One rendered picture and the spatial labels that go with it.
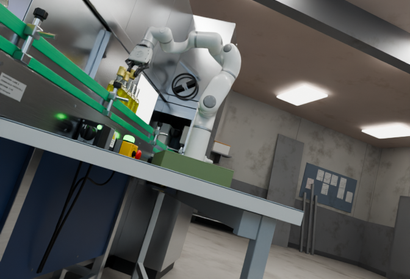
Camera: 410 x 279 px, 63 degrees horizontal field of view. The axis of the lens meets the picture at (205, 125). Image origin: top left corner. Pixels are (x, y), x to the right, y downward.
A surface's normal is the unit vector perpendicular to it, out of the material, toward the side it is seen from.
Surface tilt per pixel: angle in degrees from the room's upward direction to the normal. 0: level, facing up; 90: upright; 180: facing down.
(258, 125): 90
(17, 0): 90
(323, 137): 90
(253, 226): 90
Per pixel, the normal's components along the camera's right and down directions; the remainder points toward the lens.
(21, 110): 0.95, 0.25
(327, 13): 0.29, -0.11
